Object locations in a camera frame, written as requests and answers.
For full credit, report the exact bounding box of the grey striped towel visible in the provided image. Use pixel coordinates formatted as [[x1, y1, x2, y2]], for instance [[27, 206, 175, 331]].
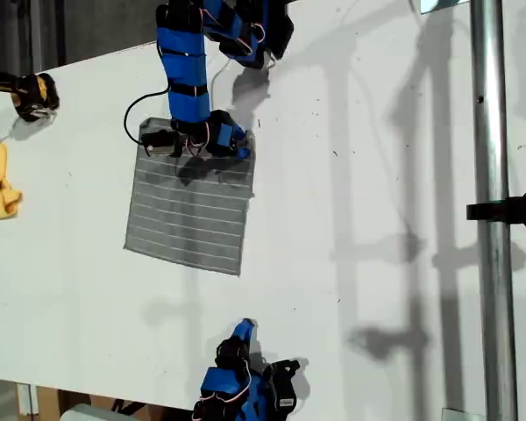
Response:
[[122, 116, 256, 277]]

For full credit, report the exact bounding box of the brown cardboard box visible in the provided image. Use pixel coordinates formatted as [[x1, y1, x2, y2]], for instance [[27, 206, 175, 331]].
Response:
[[16, 384, 189, 416]]

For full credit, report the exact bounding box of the black yellow power tool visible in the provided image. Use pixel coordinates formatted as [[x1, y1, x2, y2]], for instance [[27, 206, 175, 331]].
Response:
[[0, 65, 61, 124]]

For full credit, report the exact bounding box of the black clamp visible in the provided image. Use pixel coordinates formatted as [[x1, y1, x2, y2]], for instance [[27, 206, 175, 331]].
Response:
[[466, 186, 526, 232]]

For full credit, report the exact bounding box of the black camera box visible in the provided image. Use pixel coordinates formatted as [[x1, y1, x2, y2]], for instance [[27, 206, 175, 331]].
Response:
[[262, 358, 302, 413], [139, 128, 181, 158]]

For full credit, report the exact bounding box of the black camera cable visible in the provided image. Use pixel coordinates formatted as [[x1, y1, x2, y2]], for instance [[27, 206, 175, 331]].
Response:
[[123, 89, 172, 146]]

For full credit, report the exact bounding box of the steel post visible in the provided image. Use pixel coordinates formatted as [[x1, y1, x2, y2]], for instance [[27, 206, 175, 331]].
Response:
[[468, 0, 521, 421]]

